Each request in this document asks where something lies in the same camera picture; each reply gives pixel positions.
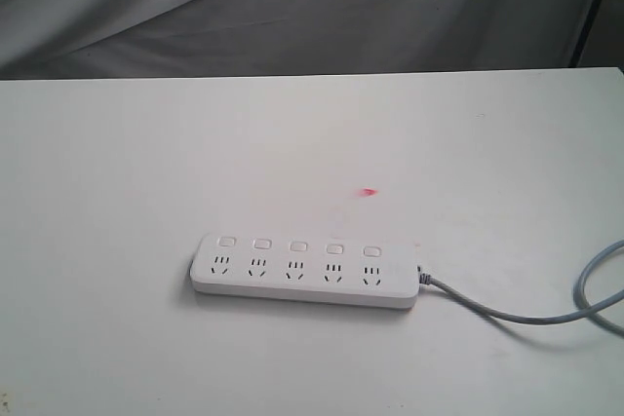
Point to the white power strip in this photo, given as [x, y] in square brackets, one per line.
[341, 272]

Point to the grey backdrop cloth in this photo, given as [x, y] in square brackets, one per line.
[88, 39]

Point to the black tripod stand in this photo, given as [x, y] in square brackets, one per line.
[584, 33]

